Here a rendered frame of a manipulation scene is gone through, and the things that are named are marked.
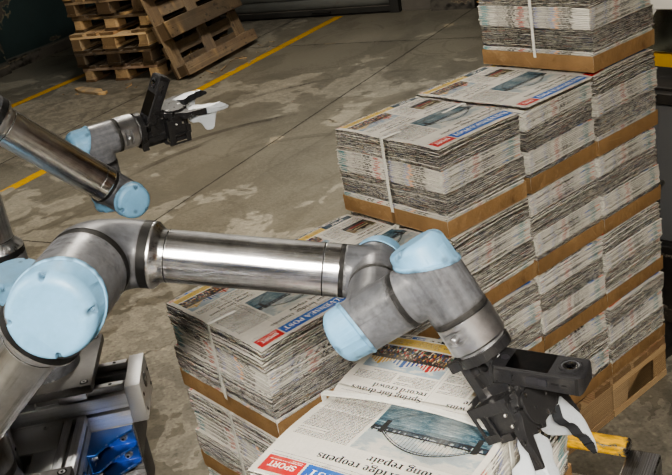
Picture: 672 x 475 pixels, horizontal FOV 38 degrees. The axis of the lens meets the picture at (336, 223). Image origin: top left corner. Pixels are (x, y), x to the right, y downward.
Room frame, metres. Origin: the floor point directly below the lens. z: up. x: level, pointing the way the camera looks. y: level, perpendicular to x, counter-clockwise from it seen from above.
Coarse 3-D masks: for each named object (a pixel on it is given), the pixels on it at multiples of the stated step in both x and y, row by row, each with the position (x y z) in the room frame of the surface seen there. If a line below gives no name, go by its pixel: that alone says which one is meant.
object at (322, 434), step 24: (312, 408) 1.17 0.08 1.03; (288, 432) 1.11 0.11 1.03; (312, 432) 1.11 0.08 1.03; (336, 432) 1.10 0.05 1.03; (360, 432) 1.09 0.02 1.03; (384, 432) 1.08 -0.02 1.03; (408, 432) 1.08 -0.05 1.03; (264, 456) 1.07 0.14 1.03; (288, 456) 1.06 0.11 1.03; (312, 456) 1.05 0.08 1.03; (336, 456) 1.04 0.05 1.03; (360, 456) 1.04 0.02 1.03; (384, 456) 1.03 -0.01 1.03; (408, 456) 1.02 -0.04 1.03; (432, 456) 1.01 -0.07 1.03; (456, 456) 1.01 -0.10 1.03; (480, 456) 1.00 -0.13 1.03
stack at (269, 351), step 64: (576, 192) 2.39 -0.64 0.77; (512, 256) 2.22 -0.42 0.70; (576, 256) 2.37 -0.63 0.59; (192, 320) 1.94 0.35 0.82; (256, 320) 1.86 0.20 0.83; (320, 320) 1.83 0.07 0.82; (512, 320) 2.19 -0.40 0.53; (256, 384) 1.77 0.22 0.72; (320, 384) 1.81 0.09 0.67; (256, 448) 1.83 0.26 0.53
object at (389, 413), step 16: (336, 400) 1.19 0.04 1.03; (352, 400) 1.18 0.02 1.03; (368, 400) 1.17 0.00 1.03; (416, 400) 1.15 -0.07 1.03; (368, 416) 1.13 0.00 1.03; (384, 416) 1.12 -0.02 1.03; (400, 416) 1.12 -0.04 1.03; (416, 416) 1.11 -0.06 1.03; (432, 416) 1.10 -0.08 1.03; (432, 432) 1.07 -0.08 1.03; (448, 432) 1.06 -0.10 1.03; (464, 432) 1.05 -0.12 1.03
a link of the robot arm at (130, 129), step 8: (120, 120) 2.09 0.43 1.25; (128, 120) 2.09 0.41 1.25; (136, 120) 2.11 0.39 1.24; (120, 128) 2.08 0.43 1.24; (128, 128) 2.08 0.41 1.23; (136, 128) 2.09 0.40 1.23; (128, 136) 2.08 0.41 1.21; (136, 136) 2.08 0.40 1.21; (128, 144) 2.08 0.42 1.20; (136, 144) 2.09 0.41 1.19
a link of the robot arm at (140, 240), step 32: (96, 224) 1.24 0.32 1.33; (128, 224) 1.26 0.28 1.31; (160, 224) 1.28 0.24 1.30; (128, 256) 1.22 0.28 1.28; (160, 256) 1.23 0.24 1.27; (192, 256) 1.22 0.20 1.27; (224, 256) 1.22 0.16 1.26; (256, 256) 1.21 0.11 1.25; (288, 256) 1.21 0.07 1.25; (320, 256) 1.20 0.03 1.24; (352, 256) 1.20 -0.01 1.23; (384, 256) 1.19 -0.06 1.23; (128, 288) 1.24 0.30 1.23; (256, 288) 1.22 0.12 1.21; (288, 288) 1.20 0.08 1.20; (320, 288) 1.19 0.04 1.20
